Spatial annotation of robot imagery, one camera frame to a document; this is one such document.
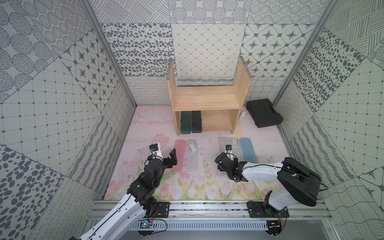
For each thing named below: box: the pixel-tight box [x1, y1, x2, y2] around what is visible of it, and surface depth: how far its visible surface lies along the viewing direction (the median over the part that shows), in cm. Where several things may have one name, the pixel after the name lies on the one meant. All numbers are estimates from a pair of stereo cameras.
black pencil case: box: [191, 110, 202, 133], surface depth 103 cm
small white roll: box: [239, 111, 246, 121], surface depth 111 cm
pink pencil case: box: [170, 139, 187, 173], surface depth 97 cm
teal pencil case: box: [239, 137, 258, 163], surface depth 98 cm
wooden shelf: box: [166, 56, 253, 137], surface depth 90 cm
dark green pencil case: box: [180, 111, 192, 135], surface depth 104 cm
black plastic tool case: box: [246, 98, 284, 128], surface depth 113 cm
